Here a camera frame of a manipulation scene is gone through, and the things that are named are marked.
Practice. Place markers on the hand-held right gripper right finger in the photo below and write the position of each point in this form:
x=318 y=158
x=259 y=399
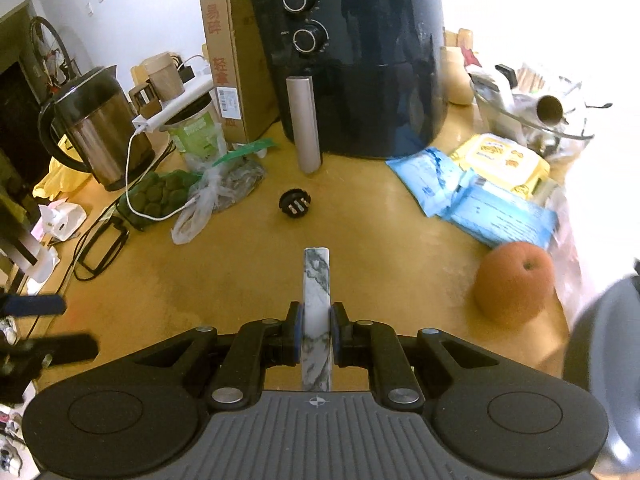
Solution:
x=335 y=334

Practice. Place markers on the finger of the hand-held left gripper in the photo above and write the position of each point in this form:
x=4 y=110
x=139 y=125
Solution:
x=35 y=305
x=60 y=350

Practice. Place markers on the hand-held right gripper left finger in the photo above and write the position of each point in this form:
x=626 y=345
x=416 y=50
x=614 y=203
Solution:
x=298 y=334

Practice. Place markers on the marble patterned bar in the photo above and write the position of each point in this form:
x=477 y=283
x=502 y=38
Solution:
x=316 y=300

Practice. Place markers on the black and white desktop device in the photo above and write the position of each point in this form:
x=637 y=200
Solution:
x=30 y=260

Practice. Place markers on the black eyeglasses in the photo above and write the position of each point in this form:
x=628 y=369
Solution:
x=102 y=255

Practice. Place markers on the white tissue box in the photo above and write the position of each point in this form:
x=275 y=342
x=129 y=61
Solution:
x=62 y=222

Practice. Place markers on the yellow plastic bag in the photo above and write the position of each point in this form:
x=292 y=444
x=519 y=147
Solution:
x=55 y=180

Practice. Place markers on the black round plug cap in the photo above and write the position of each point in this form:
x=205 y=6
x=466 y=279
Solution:
x=295 y=203

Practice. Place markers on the clear plastic bag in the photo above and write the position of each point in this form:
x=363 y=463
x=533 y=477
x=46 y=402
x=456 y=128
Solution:
x=225 y=180

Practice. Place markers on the stainless steel electric kettle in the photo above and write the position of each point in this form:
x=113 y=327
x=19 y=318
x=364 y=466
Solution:
x=100 y=135

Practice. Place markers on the blue wipes packet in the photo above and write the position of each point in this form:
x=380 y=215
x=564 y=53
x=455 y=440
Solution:
x=505 y=220
x=430 y=177

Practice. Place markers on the orange round fruit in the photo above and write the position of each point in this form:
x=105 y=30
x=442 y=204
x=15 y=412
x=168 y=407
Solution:
x=515 y=285

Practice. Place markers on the plastic jar with green label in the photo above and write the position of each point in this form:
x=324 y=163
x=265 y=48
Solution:
x=197 y=135

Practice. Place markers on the white power strip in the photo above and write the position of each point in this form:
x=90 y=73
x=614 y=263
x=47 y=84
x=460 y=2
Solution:
x=170 y=107

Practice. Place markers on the yellow wipes packet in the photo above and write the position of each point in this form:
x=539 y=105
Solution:
x=500 y=160

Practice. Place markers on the brown paper cup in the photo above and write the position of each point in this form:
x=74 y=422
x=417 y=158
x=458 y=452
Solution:
x=165 y=80

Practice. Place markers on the bicycle wheel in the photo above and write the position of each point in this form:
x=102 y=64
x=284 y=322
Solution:
x=47 y=45

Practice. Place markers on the black air fryer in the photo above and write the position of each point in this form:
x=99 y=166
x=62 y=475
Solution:
x=360 y=60

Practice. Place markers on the black charger plug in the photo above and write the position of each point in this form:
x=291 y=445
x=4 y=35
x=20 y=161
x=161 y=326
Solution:
x=189 y=71

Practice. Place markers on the tall brown cardboard carton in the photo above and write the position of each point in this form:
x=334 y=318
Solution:
x=227 y=60

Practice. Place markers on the glass bowl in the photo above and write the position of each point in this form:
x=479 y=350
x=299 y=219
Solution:
x=510 y=110

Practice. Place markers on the cardboard tube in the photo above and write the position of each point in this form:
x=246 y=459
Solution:
x=550 y=108

